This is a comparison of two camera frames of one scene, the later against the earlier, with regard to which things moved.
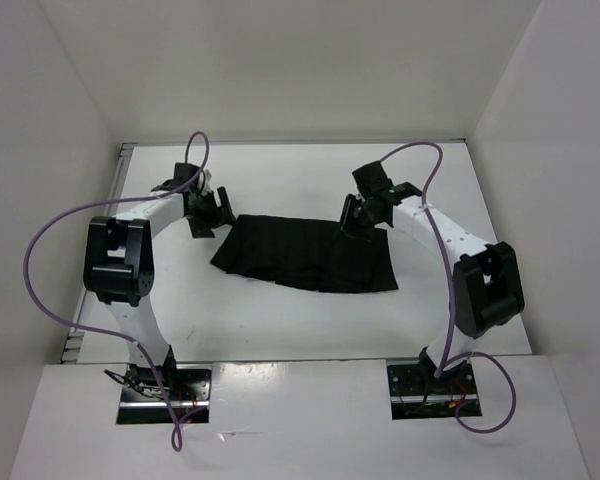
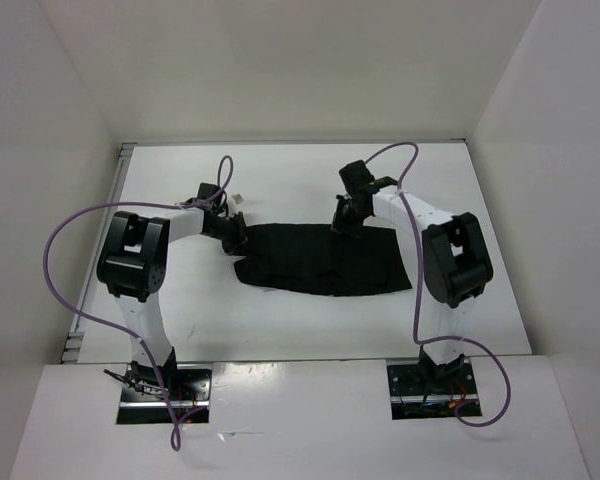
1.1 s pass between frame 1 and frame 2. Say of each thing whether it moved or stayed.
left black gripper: moved
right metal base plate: stayed
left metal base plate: stayed
